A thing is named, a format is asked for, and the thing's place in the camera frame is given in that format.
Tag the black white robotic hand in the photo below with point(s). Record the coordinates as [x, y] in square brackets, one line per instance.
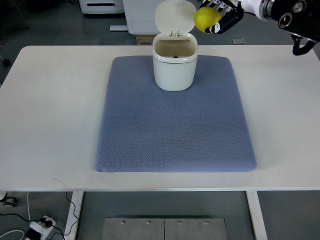
[232, 12]

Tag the yellow lemon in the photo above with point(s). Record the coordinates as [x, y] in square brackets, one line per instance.
[206, 17]

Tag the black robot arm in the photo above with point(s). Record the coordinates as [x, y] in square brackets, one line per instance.
[301, 18]

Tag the white trash bin open lid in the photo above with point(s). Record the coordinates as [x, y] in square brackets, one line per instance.
[174, 49]

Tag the grey floor socket plate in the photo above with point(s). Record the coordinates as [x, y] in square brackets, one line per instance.
[238, 41]

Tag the white cabinet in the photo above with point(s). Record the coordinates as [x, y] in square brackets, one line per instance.
[140, 17]

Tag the cardboard box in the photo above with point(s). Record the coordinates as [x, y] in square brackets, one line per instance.
[144, 39]

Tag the white appliance with slot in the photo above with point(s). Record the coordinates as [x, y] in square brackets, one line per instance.
[101, 6]

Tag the blue textured mat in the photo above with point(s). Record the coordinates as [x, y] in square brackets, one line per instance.
[201, 129]

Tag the white right table leg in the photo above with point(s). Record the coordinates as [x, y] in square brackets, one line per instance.
[256, 215]

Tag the white table leg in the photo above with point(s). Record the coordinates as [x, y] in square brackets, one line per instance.
[73, 218]
[256, 215]

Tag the black chair caster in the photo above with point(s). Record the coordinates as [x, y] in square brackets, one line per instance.
[6, 62]

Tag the white left table leg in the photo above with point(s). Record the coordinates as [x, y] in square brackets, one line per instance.
[73, 218]

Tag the white power strip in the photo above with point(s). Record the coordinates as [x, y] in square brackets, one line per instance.
[44, 226]

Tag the grey caster wheel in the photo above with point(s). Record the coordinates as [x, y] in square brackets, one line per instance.
[7, 200]

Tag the grey metal base plate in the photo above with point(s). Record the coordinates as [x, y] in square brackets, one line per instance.
[164, 229]

